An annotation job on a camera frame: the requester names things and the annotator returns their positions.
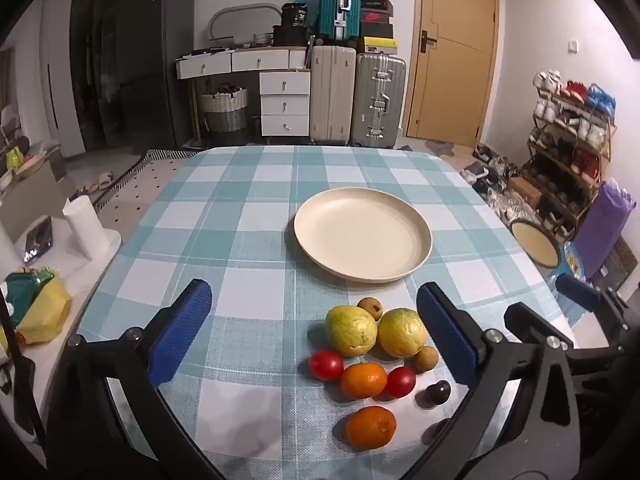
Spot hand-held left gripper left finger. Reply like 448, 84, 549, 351
45, 277, 226, 480

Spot woven laundry basket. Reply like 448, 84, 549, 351
200, 84, 249, 133

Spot pile of shoes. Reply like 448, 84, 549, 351
460, 144, 523, 221

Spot cream round plate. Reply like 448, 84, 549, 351
293, 187, 433, 283

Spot yellow lemon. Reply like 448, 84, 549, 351
325, 305, 378, 358

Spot cardboard box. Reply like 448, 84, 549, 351
507, 176, 543, 208

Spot white side table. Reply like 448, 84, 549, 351
0, 220, 123, 411

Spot greenish lemon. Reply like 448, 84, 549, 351
377, 307, 428, 358

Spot yellow and black shoe box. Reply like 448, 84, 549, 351
357, 36, 399, 54

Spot white paper towel roll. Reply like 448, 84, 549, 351
62, 195, 108, 261

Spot shiny foil packet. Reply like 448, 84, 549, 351
22, 217, 54, 266

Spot white vanity desk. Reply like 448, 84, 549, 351
175, 47, 312, 138

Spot yellow plastic bag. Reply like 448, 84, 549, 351
15, 275, 72, 346

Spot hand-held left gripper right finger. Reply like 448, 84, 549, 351
400, 282, 581, 480

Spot dark purple plum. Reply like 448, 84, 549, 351
424, 380, 452, 407

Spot shoe rack with shoes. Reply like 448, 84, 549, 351
520, 69, 618, 241

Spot beige slippers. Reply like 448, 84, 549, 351
80, 172, 114, 194

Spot silver suitcase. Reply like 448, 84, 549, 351
350, 52, 407, 149

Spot white arched mirror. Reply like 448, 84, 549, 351
207, 4, 283, 43

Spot red cherry tomato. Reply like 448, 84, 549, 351
385, 366, 417, 398
307, 350, 345, 382

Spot cream basin with dark rim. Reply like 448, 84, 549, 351
509, 219, 561, 269

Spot purple bag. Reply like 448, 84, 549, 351
575, 180, 637, 281

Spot teal suitcase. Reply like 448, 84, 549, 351
320, 0, 362, 46

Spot blue packet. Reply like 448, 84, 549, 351
564, 242, 587, 281

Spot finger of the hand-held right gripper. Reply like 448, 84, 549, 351
504, 302, 640, 376
556, 274, 637, 333

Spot green plastic bag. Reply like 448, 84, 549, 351
5, 267, 56, 326

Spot black bucket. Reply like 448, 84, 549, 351
280, 3, 308, 28

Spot black refrigerator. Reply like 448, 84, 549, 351
70, 0, 196, 152

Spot orange mandarin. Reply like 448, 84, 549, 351
340, 361, 388, 401
345, 406, 397, 450

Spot brown longan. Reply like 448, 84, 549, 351
412, 345, 440, 373
357, 297, 384, 322

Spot wooden door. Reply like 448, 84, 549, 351
402, 0, 501, 146

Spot beige suitcase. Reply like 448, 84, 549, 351
309, 45, 357, 144

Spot teal checkered tablecloth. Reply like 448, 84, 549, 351
75, 146, 576, 480

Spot black cable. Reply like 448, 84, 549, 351
0, 300, 47, 443

